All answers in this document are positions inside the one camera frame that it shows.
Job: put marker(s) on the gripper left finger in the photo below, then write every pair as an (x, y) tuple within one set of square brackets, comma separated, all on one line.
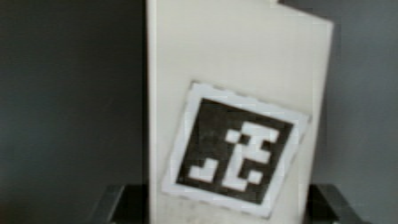
[(121, 208)]

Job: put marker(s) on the white stool leg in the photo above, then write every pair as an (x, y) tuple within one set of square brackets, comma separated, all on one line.
[(238, 57)]

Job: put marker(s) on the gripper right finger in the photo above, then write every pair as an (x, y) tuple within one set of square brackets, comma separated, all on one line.
[(329, 209)]

